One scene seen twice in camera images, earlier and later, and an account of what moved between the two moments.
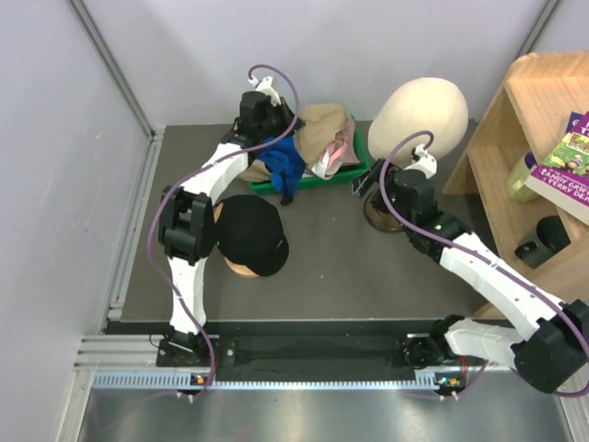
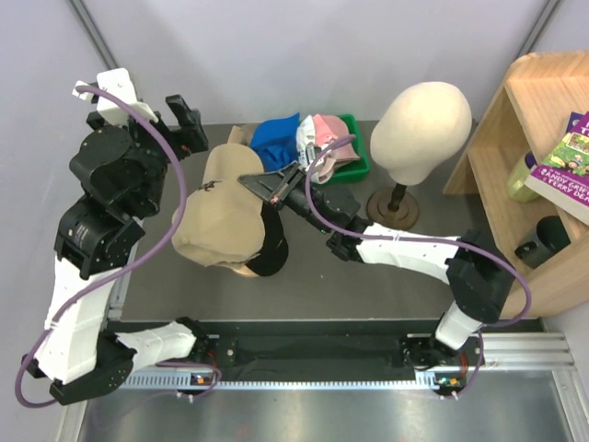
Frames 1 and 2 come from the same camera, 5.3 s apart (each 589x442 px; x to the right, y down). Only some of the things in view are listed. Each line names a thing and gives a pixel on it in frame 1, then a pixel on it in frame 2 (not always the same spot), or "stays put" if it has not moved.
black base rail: (356, 346) stays put
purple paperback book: (562, 177) stays put
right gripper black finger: (361, 183) -> (273, 186)
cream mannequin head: (421, 103) stays put
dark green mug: (548, 238) stays put
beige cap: (321, 123) -> (221, 221)
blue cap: (283, 157) stays put
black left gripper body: (277, 116) -> (157, 161)
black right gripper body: (389, 180) -> (294, 200)
